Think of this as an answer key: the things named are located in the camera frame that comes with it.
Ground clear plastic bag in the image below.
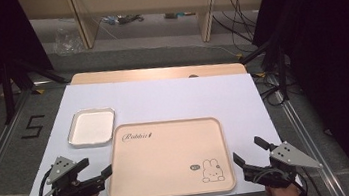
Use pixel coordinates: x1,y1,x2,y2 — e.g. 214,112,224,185
50,24,86,57

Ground black floor cables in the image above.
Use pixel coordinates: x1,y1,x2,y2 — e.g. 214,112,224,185
253,69,292,110

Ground black metal stand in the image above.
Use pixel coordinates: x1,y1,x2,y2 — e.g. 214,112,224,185
238,37,294,106
0,53,76,126

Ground white square dish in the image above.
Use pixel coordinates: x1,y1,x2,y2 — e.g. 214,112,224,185
63,104,120,150

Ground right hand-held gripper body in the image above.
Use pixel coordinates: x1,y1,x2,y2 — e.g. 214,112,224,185
240,137,326,194

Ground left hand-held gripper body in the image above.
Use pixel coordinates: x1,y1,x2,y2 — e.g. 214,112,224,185
42,150,109,196

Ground power strip with cables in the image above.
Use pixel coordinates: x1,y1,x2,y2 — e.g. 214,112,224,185
99,10,146,28

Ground bundle of black cables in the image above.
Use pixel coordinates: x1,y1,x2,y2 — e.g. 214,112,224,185
210,0,260,50

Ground small dark floor item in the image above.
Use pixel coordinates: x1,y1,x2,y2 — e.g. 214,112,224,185
163,8,197,21

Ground beige tray with rabbit print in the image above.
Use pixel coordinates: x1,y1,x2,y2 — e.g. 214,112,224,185
99,111,238,196

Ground white board sheet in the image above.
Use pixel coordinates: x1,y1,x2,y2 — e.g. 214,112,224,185
9,58,304,196

